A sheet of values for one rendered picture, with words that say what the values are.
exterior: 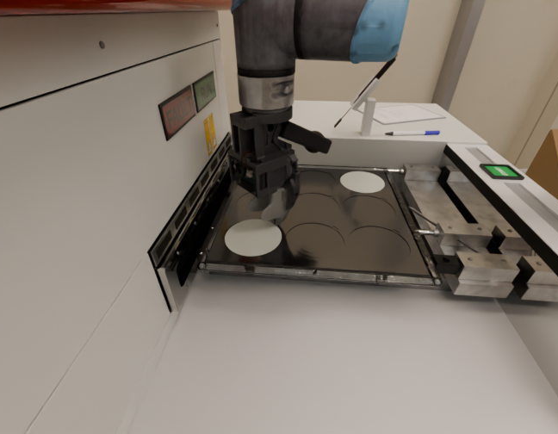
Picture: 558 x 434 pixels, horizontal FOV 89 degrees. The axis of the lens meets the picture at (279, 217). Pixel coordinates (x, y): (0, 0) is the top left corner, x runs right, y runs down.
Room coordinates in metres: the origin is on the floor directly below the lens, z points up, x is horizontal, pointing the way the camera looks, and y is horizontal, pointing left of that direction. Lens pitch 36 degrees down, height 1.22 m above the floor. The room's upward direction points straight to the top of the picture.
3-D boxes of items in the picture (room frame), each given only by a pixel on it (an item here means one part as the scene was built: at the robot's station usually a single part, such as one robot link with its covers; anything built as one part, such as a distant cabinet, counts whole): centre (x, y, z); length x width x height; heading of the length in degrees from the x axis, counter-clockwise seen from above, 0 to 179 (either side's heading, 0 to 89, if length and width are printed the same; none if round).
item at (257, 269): (0.30, -0.06, 0.90); 0.37 x 0.01 x 0.01; 85
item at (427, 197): (0.47, -0.34, 0.87); 0.36 x 0.08 x 0.03; 175
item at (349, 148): (0.86, -0.20, 0.89); 0.62 x 0.35 x 0.14; 85
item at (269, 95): (0.41, 0.01, 1.13); 0.08 x 0.08 x 0.05
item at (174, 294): (0.49, 0.14, 0.89); 0.44 x 0.02 x 0.10; 175
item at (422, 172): (0.64, -0.35, 0.89); 0.08 x 0.03 x 0.03; 85
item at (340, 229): (0.48, -0.07, 0.90); 0.34 x 0.34 x 0.01; 85
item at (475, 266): (0.32, -0.32, 0.89); 0.08 x 0.03 x 0.03; 85
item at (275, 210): (0.40, 0.01, 0.95); 0.06 x 0.03 x 0.09; 131
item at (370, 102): (0.72, -0.20, 1.03); 0.06 x 0.04 x 0.13; 85
